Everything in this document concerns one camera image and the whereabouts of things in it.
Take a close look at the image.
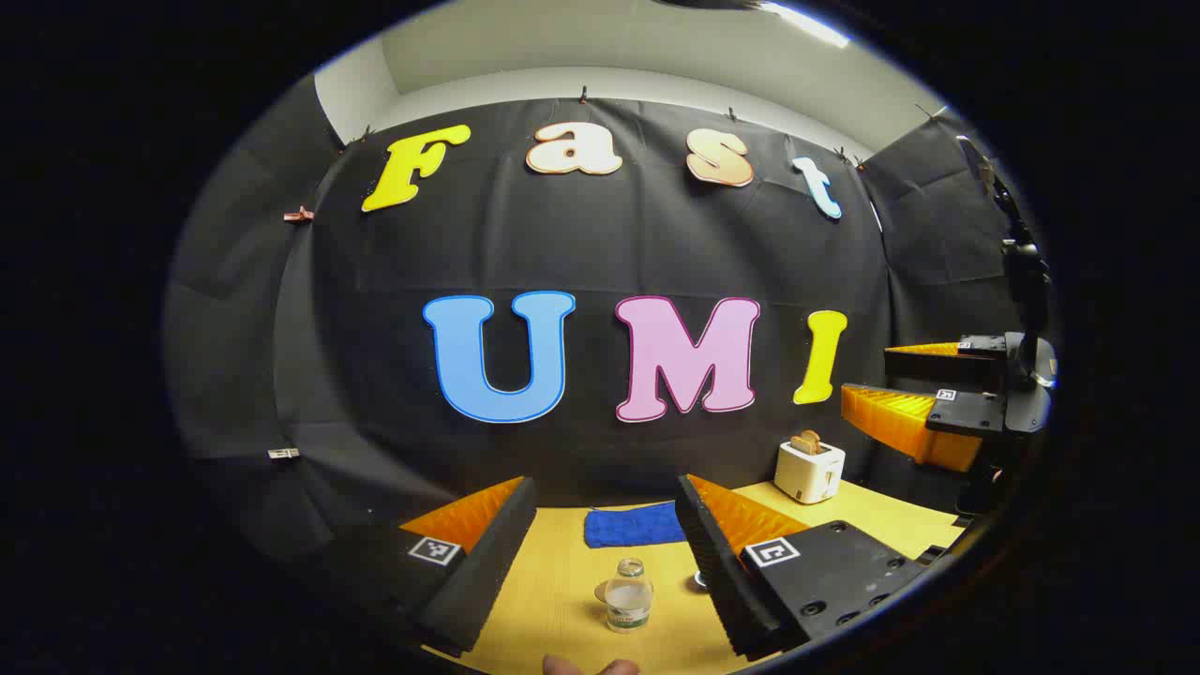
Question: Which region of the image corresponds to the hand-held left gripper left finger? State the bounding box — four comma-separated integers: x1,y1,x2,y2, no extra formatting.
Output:
281,476,538,657

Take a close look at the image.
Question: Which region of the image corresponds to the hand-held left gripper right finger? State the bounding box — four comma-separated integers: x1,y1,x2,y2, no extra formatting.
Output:
675,473,938,660

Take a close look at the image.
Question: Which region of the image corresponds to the clear plastic water bottle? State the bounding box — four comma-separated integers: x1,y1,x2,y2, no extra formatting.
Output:
605,559,654,634

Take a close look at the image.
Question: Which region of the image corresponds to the blue towel cloth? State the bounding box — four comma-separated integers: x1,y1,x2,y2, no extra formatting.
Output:
583,502,690,549

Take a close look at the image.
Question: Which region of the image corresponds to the white toaster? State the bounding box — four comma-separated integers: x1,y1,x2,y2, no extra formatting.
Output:
774,441,847,505

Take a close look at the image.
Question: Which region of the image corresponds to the black backdrop cloth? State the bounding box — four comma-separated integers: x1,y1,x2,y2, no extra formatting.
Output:
164,75,1023,563

